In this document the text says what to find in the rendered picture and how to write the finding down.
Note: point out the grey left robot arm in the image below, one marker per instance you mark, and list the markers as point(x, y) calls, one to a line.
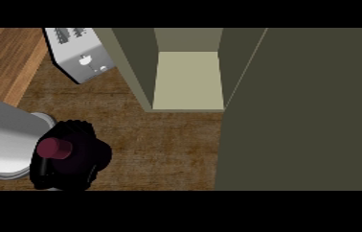
point(18, 140)

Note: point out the silver toaster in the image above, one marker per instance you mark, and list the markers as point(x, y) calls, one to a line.
point(81, 61)

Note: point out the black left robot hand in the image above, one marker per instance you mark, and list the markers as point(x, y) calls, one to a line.
point(44, 175)

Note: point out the olive open cabinet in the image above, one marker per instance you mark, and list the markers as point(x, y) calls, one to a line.
point(188, 82)

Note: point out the dark olive cabinet door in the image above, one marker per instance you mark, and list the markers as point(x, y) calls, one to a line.
point(291, 114)

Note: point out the dark wine bottle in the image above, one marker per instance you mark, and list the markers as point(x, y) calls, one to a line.
point(55, 148)

